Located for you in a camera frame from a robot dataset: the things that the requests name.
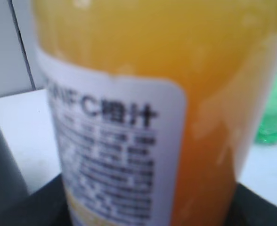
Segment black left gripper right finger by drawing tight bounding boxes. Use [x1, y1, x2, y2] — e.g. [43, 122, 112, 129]
[225, 184, 277, 226]

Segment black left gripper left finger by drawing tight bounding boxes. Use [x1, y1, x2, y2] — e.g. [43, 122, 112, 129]
[0, 175, 70, 226]

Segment NFC orange juice bottle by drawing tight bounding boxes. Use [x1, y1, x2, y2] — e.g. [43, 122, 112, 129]
[32, 0, 277, 226]

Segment dark red wine bottle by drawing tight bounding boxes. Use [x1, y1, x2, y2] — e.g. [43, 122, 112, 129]
[0, 129, 28, 210]

